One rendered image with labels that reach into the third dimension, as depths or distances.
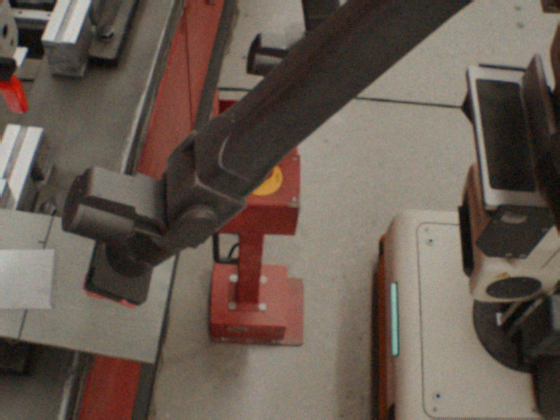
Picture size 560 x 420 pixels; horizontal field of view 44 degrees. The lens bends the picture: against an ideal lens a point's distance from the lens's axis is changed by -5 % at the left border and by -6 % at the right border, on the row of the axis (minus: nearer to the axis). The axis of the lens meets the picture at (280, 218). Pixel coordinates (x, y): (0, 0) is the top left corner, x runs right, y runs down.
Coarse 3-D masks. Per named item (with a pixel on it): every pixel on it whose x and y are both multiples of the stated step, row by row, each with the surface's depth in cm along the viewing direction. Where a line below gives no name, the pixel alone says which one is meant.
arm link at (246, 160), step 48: (384, 0) 51; (432, 0) 50; (336, 48) 54; (384, 48) 54; (288, 96) 57; (336, 96) 57; (192, 144) 66; (240, 144) 60; (288, 144) 61; (192, 192) 63; (240, 192) 64
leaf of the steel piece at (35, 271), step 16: (0, 256) 93; (16, 256) 93; (32, 256) 93; (48, 256) 93; (0, 272) 92; (16, 272) 92; (32, 272) 92; (48, 272) 92; (0, 288) 91; (16, 288) 91; (32, 288) 91; (48, 288) 91; (0, 304) 90; (16, 304) 90; (32, 304) 90; (48, 304) 90
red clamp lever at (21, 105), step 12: (0, 60) 77; (12, 60) 78; (0, 72) 79; (12, 72) 78; (0, 84) 81; (12, 84) 80; (12, 96) 82; (24, 96) 84; (12, 108) 84; (24, 108) 85
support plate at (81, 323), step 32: (0, 224) 95; (32, 224) 96; (64, 256) 94; (64, 288) 92; (160, 288) 93; (0, 320) 89; (32, 320) 89; (64, 320) 90; (96, 320) 90; (128, 320) 90; (160, 320) 91; (96, 352) 88; (128, 352) 88
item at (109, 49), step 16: (112, 0) 129; (128, 0) 129; (112, 16) 127; (128, 16) 127; (96, 32) 125; (128, 32) 128; (96, 48) 123; (112, 48) 123; (96, 64) 124; (112, 64) 124
